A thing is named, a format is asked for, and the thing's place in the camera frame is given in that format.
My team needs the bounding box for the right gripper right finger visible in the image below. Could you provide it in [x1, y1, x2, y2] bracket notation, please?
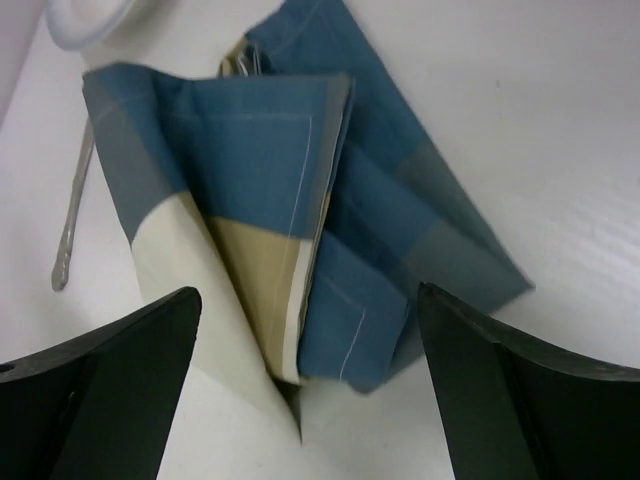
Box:
[417, 284, 639, 479]

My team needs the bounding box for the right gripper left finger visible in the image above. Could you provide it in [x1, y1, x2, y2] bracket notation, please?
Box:
[1, 287, 202, 479]

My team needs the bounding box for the blue beige cloth placemat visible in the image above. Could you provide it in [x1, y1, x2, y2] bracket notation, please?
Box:
[83, 1, 530, 433]

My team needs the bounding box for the silver knife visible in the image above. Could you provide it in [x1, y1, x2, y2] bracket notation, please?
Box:
[50, 120, 94, 292]

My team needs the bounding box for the white blue-rimmed plate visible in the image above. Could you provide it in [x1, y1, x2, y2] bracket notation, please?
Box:
[44, 0, 134, 51]

